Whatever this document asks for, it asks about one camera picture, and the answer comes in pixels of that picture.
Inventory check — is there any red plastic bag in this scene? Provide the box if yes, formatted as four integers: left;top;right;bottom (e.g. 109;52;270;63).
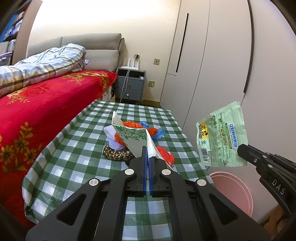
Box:
156;146;175;166

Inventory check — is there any white torn paper packaging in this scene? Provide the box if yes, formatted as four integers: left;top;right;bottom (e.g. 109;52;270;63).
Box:
111;111;175;166

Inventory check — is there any blue plastic bag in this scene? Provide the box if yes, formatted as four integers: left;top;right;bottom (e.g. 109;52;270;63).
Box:
140;122;165;140

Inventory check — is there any orange plastic bag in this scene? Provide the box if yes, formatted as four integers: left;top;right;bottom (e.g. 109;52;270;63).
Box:
115;121;151;147

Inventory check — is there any green snack wrapper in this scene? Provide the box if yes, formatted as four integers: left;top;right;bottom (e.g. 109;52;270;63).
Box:
196;101;248;167

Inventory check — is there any dark floral fabric scrap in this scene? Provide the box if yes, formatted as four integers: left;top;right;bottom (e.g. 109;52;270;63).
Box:
102;145;135;162

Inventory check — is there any pink plastic bin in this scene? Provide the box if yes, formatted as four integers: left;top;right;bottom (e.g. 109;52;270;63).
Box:
210;171;254;217

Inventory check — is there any white knitted cloth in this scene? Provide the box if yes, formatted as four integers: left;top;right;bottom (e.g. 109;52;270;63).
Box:
103;125;125;151

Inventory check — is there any green checkered tablecloth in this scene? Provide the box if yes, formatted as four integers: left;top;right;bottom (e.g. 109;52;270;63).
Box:
21;99;215;241

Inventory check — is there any grey nightstand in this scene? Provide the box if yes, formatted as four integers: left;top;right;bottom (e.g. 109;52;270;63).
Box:
115;67;147;101

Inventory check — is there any white wifi router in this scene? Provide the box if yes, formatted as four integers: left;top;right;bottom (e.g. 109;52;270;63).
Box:
121;57;140;70

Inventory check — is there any red floral blanket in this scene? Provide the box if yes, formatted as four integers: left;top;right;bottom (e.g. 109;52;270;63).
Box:
1;70;117;230

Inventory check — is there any beige padded headboard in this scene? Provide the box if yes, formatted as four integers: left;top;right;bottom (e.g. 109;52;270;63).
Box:
27;33;125;72

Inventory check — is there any beige wardrobe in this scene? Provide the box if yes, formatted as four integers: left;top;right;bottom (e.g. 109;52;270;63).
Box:
159;0;296;223

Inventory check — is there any plaid blue quilt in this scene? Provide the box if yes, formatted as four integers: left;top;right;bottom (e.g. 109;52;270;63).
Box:
1;43;86;97

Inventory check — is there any shelf with storage boxes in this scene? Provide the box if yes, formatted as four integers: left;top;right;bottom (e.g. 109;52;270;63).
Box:
1;1;31;66

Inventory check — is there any lower wall socket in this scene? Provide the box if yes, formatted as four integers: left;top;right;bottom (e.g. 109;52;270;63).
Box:
149;81;155;88

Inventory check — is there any white charging cable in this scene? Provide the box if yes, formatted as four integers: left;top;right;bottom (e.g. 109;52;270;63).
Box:
120;68;132;103

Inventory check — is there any upper wall switch plate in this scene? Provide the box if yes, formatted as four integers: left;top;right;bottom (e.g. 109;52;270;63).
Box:
154;58;160;65

